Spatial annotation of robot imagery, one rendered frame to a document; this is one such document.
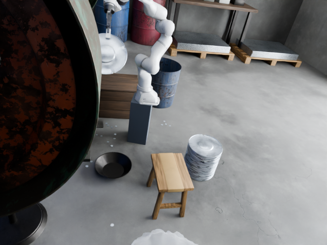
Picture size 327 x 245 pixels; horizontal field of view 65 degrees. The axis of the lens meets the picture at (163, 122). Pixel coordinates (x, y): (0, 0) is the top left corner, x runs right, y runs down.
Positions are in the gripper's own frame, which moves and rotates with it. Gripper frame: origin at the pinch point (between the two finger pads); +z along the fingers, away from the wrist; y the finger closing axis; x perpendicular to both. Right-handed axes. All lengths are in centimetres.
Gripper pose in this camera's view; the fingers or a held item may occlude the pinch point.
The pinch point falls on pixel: (108, 34)
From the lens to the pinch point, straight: 190.4
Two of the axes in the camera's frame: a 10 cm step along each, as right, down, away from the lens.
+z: -0.2, 9.9, -1.5
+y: 1.9, -1.5, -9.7
